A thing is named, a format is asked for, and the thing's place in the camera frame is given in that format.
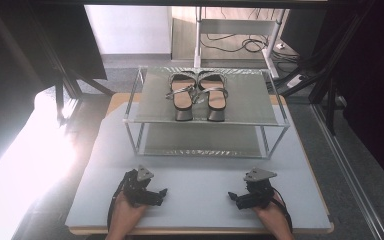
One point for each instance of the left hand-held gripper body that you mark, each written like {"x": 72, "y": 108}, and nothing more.
{"x": 138, "y": 190}

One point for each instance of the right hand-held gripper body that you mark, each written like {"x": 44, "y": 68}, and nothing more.
{"x": 258, "y": 191}

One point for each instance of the grey two-tier shoe rack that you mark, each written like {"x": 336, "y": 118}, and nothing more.
{"x": 246, "y": 100}

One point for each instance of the person's right hand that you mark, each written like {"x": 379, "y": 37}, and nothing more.
{"x": 271, "y": 213}

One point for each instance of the person's left hand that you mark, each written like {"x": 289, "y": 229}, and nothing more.
{"x": 126, "y": 213}

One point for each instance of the grey table mat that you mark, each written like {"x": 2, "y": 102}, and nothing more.
{"x": 196, "y": 180}

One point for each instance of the white power strip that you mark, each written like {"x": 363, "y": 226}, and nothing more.
{"x": 296, "y": 81}

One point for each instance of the aluminium floor rail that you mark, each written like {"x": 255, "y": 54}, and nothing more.
{"x": 350, "y": 173}

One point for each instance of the black metal frame stand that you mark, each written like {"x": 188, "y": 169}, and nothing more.
{"x": 326, "y": 73}
{"x": 60, "y": 90}

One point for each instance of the white metal desk frame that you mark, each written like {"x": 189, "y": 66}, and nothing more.
{"x": 236, "y": 26}

